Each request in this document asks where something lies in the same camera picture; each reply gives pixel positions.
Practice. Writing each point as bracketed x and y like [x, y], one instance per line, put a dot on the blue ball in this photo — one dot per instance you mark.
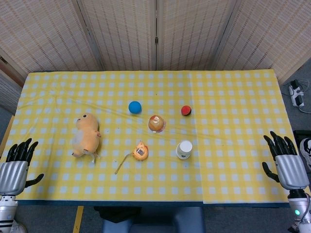
[134, 107]

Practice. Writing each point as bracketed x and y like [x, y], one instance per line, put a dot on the wrapped bread bun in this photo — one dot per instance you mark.
[156, 123]

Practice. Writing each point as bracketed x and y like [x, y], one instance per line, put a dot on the orange toy tape measure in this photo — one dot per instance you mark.
[140, 151]

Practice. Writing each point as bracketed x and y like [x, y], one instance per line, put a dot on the yellow plush animal toy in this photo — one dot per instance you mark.
[87, 136]

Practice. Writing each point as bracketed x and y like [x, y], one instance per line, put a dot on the red black ball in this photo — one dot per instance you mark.
[186, 110]

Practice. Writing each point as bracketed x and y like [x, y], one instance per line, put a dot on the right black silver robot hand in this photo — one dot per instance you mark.
[292, 171]

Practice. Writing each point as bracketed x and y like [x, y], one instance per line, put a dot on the yellow floor tape strip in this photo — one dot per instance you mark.
[78, 219]

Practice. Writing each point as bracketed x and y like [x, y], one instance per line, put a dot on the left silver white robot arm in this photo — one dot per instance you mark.
[6, 211]

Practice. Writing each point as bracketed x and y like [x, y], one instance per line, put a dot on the black white shoe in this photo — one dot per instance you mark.
[306, 151]

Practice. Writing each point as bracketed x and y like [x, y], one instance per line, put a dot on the woven folding screen panel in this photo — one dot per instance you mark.
[192, 34]
[121, 34]
[43, 34]
[9, 92]
[272, 34]

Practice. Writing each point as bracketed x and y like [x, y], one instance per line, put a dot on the large yellow checked tablecloth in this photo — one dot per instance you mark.
[109, 92]

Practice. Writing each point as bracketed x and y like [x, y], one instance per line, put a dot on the white power strip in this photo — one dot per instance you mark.
[296, 93]

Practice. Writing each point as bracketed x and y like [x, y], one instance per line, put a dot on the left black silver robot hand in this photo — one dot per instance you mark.
[13, 173]

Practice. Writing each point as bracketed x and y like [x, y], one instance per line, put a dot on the white paper cup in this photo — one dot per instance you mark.
[181, 156]
[185, 146]

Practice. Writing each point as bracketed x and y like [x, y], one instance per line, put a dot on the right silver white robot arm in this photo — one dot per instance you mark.
[300, 211]

